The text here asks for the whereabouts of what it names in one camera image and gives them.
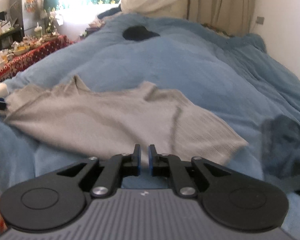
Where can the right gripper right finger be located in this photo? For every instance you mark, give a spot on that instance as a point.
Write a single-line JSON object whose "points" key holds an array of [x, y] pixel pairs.
{"points": [[230, 198]]}

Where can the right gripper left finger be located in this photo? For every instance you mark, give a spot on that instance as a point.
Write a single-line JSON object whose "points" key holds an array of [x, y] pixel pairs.
{"points": [[56, 199]]}

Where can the grey polo shirt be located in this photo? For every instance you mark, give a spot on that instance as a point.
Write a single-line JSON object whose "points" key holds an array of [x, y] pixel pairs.
{"points": [[73, 118]]}

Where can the red patterned tablecloth table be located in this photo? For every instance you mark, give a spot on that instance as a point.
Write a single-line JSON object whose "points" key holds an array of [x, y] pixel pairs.
{"points": [[22, 62]]}

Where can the yellow food bowl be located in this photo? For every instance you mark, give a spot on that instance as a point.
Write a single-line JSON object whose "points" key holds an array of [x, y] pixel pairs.
{"points": [[21, 50]]}

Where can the dark blue jeans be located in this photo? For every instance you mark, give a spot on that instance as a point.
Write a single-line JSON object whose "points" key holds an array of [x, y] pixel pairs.
{"points": [[281, 153]]}

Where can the green lidded drink cup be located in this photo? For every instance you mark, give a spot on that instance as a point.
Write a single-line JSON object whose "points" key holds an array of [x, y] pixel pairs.
{"points": [[38, 31]]}

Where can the silver refrigerator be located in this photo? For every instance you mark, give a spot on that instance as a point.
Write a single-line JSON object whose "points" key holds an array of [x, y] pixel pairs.
{"points": [[26, 14]]}

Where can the blue fleece duvet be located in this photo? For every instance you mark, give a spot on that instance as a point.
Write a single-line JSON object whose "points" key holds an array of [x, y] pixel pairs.
{"points": [[234, 78]]}

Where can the black garment on bed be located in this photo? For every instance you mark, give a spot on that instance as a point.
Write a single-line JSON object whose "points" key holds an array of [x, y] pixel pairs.
{"points": [[138, 33]]}

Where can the beige drape curtain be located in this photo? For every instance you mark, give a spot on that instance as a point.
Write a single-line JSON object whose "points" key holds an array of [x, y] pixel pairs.
{"points": [[232, 16]]}

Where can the wall power socket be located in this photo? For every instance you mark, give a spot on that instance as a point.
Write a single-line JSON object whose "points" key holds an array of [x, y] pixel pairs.
{"points": [[260, 20]]}

